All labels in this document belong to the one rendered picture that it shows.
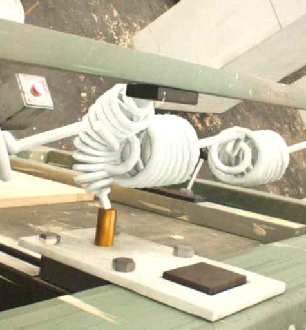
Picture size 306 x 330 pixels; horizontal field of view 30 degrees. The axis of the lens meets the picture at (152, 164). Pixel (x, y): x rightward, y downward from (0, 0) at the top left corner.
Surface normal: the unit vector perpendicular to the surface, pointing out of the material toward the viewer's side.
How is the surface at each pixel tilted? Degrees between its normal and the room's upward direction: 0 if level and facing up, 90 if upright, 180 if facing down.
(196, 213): 90
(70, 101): 0
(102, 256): 58
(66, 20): 0
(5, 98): 90
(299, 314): 32
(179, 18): 90
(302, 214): 90
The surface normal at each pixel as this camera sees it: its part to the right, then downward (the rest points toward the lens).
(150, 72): 0.77, 0.15
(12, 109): -0.62, 0.00
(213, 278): 0.11, -0.99
